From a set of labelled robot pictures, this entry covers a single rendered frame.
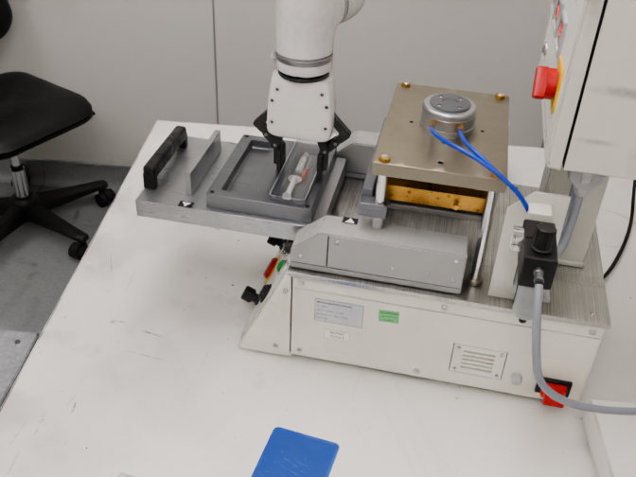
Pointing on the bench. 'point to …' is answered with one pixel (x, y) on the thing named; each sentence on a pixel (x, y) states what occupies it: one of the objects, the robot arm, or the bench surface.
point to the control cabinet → (579, 125)
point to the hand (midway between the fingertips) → (300, 161)
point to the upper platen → (435, 199)
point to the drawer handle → (178, 138)
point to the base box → (422, 338)
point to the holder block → (260, 183)
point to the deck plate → (574, 308)
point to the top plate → (447, 138)
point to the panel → (269, 287)
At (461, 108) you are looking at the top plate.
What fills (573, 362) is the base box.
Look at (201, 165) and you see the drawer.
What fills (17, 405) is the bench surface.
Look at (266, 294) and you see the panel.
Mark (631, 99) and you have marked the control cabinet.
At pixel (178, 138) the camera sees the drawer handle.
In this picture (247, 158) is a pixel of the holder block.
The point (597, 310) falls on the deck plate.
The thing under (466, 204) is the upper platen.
